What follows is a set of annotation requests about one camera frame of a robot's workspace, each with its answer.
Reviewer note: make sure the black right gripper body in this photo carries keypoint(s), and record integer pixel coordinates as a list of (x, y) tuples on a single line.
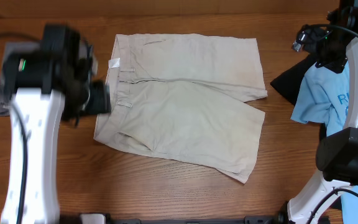
[(329, 47)]

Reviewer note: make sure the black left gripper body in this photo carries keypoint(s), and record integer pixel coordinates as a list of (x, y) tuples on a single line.
[(93, 102)]

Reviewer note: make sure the beige khaki shorts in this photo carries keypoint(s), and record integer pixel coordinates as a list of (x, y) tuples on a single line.
[(185, 97)]

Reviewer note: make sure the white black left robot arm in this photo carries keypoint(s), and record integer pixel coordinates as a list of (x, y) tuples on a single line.
[(43, 87)]

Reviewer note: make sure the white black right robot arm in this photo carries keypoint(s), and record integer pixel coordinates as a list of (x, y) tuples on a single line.
[(337, 154)]

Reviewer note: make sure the black garment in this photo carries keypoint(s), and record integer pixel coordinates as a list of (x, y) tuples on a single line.
[(288, 84)]

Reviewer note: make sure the light blue printed t-shirt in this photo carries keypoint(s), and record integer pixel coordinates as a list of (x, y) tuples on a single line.
[(324, 98)]

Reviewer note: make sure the folded grey cloth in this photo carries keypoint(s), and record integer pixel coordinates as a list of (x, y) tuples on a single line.
[(10, 47)]

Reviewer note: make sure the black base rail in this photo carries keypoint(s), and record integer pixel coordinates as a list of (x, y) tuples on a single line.
[(105, 218)]

